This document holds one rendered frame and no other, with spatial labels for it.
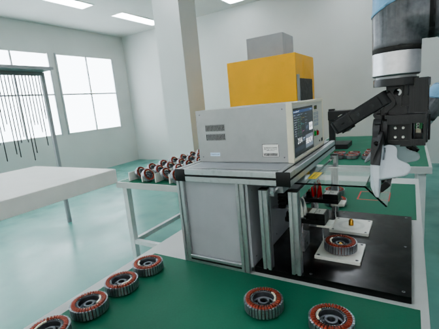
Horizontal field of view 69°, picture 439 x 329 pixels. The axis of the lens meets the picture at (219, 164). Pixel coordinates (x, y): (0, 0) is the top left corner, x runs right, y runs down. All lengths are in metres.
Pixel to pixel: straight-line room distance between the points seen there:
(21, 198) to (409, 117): 0.70
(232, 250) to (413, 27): 0.86
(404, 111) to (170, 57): 4.78
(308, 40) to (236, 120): 5.63
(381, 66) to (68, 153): 7.59
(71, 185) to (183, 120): 4.46
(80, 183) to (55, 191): 0.06
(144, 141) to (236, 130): 7.94
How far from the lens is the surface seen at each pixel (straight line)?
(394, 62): 0.62
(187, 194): 1.20
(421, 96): 0.63
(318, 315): 0.94
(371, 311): 1.03
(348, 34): 6.59
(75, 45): 8.43
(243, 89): 5.11
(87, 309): 1.09
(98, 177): 0.78
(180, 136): 5.21
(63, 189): 0.73
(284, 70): 4.86
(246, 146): 1.17
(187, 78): 5.10
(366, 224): 1.49
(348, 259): 1.20
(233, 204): 1.10
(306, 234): 1.27
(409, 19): 0.63
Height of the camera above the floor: 1.34
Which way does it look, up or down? 11 degrees down
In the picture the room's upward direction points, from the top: 5 degrees counter-clockwise
